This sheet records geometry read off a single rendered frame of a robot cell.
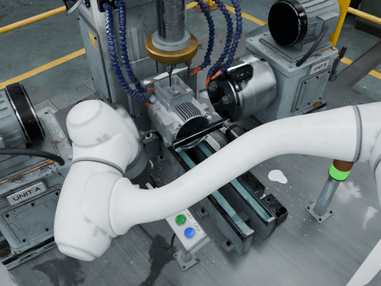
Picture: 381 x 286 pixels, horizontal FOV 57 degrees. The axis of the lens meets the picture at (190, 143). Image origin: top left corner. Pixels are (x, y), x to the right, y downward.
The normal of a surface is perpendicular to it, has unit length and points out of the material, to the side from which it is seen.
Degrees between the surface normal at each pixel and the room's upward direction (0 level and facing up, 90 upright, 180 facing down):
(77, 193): 15
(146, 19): 90
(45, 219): 90
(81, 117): 23
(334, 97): 0
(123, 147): 73
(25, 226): 90
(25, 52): 0
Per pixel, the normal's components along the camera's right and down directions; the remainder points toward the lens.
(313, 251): 0.00, -0.69
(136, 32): 0.54, 0.61
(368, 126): -0.30, -0.20
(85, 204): -0.03, -0.44
